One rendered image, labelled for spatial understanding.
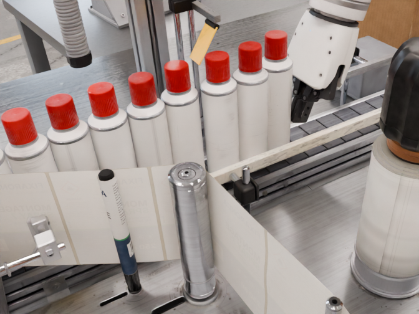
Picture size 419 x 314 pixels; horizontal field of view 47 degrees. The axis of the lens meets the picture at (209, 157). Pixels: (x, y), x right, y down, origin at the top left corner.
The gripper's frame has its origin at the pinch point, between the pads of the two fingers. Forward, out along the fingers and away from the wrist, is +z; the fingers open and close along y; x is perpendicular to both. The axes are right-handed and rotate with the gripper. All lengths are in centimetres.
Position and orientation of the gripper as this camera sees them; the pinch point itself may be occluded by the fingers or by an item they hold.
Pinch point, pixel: (300, 109)
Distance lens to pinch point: 80.0
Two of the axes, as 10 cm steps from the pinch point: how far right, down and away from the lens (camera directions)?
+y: 4.7, 5.1, -7.2
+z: -2.4, 8.6, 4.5
